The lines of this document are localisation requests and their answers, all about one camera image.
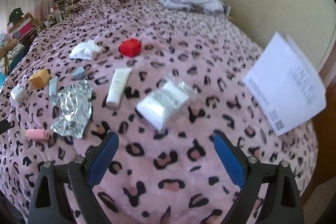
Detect pink small bottle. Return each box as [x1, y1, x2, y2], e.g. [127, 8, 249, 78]
[25, 129, 49, 140]

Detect white crumpled cloth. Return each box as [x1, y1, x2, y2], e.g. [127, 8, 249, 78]
[69, 40, 104, 61]

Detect white cosmetic tube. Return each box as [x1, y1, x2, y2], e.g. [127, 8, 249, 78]
[106, 68, 132, 107]

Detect dark green cap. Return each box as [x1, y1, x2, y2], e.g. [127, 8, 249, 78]
[9, 7, 24, 24]

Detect red cube box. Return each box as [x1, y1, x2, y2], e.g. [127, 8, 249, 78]
[120, 39, 142, 57]

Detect pink leopard print blanket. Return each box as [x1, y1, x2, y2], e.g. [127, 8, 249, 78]
[1, 0, 318, 223]

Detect silver foil bag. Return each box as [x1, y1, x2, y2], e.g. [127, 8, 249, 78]
[51, 79, 93, 139]

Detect white paper box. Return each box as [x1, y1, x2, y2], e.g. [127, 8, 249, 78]
[243, 32, 327, 136]

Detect light blue triangular sponge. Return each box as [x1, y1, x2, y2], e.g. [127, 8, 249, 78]
[72, 67, 86, 80]

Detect clear bag of white cotton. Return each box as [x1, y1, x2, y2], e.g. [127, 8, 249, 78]
[136, 74, 199, 131]

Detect cluttered bedside shelf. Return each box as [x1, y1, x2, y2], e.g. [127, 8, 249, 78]
[45, 0, 82, 28]

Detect pink white box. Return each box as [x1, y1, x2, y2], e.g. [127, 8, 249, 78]
[11, 18, 34, 39]

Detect white grey folded clothes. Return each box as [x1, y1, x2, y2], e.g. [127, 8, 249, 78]
[159, 0, 224, 15]

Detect yellow cardboard box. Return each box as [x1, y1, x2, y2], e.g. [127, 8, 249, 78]
[29, 69, 51, 89]

